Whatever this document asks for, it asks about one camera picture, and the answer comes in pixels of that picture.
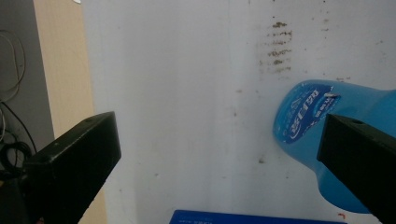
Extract blue plastic bottle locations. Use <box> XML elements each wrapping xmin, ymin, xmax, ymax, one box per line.
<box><xmin>272</xmin><ymin>79</ymin><xmax>396</xmax><ymax>215</ymax></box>

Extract black cable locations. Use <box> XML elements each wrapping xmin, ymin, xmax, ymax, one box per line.
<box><xmin>0</xmin><ymin>101</ymin><xmax>37</xmax><ymax>181</ymax></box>

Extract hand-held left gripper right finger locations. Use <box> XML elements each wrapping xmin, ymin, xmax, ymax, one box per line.
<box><xmin>316</xmin><ymin>113</ymin><xmax>396</xmax><ymax>224</ymax></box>

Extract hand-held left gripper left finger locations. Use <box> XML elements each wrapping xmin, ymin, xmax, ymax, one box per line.
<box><xmin>21</xmin><ymin>111</ymin><xmax>122</xmax><ymax>224</ymax></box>

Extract blue flat box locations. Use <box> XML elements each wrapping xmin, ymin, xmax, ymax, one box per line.
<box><xmin>168</xmin><ymin>209</ymin><xmax>348</xmax><ymax>224</ymax></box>

